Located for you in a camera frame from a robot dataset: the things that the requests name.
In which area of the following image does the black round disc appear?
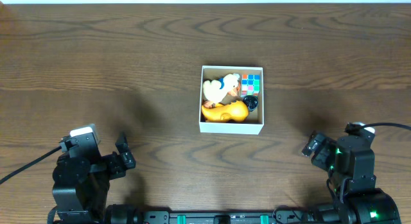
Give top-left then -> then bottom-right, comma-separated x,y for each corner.
242,95 -> 259,112

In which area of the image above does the orange rubber dinosaur toy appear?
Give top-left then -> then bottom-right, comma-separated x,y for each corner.
201,101 -> 249,123

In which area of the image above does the colourful puzzle cube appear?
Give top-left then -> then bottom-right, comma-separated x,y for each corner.
240,74 -> 261,97

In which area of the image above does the yellow plush duck toy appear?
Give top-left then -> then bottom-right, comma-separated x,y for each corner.
202,73 -> 241,108

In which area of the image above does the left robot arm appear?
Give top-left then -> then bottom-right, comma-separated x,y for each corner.
47,133 -> 141,223

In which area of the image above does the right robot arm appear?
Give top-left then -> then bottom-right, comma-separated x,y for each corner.
302,128 -> 401,224

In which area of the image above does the white cardboard box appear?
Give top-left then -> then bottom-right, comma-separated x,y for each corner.
198,65 -> 265,135

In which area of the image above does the black mounting rail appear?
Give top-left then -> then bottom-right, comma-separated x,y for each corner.
102,203 -> 322,224

